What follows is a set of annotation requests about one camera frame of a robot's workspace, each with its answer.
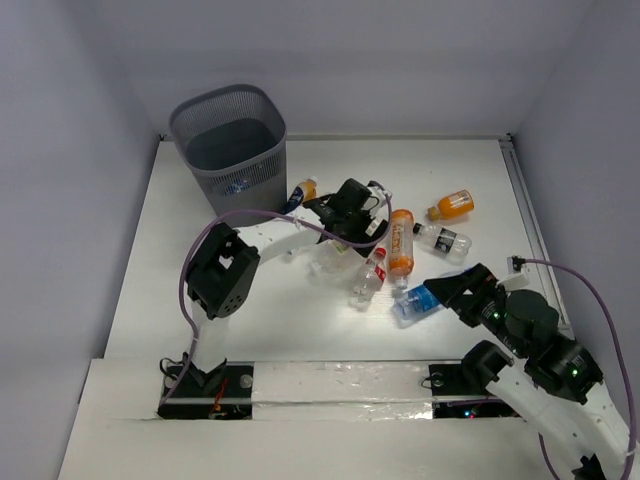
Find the grey mesh waste bin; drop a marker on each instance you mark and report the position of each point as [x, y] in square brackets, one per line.
[234, 131]

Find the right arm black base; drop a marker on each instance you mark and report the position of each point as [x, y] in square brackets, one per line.
[454, 397]

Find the clear bottle red cap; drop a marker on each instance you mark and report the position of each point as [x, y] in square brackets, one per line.
[369, 278]

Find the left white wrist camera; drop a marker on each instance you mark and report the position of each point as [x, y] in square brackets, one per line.
[378, 199]

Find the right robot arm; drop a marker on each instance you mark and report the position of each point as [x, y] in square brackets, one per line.
[547, 378]

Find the clear bottle black label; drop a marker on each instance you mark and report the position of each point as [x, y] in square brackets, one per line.
[446, 243]

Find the small orange juice bottle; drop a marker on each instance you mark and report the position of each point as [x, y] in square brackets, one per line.
[452, 206]

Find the orange bottle blue white label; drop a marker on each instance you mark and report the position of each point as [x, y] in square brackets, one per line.
[304, 191]

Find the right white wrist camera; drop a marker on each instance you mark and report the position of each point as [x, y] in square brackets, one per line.
[517, 277]

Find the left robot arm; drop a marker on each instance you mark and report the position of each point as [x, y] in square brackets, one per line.
[220, 266]

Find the clear bottle yellow label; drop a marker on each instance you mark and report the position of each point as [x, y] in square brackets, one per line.
[334, 258]

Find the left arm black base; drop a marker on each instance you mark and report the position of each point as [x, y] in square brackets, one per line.
[224, 393]

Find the blue tinted water bottle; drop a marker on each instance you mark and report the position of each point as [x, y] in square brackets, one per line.
[418, 305]

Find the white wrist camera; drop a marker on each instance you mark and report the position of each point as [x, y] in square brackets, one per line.
[378, 199]
[517, 277]

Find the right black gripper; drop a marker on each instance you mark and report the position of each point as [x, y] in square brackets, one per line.
[449, 290]

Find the silver foil tape strip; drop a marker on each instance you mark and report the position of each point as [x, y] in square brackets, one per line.
[340, 391]

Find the clear bottle blue label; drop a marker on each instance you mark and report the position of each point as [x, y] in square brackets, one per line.
[237, 185]

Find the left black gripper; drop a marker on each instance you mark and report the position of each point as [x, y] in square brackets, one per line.
[343, 220]

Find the orange bottle white cap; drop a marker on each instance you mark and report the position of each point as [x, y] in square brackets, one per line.
[401, 259]

